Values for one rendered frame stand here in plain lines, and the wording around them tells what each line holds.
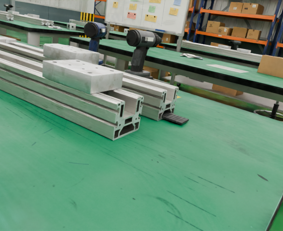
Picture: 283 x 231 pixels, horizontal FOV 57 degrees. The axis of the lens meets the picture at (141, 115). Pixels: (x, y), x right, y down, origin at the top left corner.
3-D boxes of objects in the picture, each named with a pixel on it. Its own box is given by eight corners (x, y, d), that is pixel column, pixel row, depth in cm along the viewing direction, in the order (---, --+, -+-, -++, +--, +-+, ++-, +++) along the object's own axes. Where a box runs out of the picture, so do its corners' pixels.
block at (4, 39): (-23, 57, 111) (-25, 35, 108) (5, 57, 121) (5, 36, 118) (-12, 62, 107) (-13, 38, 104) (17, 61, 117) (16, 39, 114)
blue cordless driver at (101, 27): (77, 76, 107) (81, 20, 100) (94, 69, 126) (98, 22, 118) (95, 79, 106) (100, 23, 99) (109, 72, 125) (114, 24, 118)
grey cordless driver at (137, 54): (117, 86, 101) (124, 27, 93) (148, 82, 116) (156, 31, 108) (131, 91, 96) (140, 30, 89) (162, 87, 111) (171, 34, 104)
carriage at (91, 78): (41, 87, 64) (42, 60, 61) (75, 83, 73) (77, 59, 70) (89, 106, 56) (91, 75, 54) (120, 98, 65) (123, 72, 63)
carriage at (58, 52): (42, 63, 91) (43, 44, 89) (67, 63, 100) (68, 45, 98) (74, 74, 83) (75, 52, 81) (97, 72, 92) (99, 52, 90)
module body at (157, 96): (-6, 62, 109) (-7, 41, 106) (17, 61, 117) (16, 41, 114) (157, 121, 70) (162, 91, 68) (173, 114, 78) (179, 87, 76)
